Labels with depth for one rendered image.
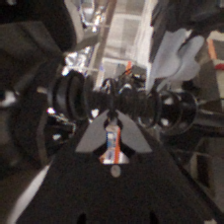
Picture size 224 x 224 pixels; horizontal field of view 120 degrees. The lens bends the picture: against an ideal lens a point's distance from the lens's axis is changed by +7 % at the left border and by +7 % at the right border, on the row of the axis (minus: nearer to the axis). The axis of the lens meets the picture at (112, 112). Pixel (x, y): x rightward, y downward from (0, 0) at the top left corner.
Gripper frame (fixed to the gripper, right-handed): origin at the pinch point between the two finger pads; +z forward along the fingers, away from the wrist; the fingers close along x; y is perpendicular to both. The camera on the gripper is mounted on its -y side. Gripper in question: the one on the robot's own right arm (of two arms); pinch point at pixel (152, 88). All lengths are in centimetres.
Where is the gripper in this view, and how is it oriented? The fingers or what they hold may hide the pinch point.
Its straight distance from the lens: 19.2
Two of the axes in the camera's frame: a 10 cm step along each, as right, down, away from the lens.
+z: -1.7, 7.7, 6.2
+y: 1.3, 6.4, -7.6
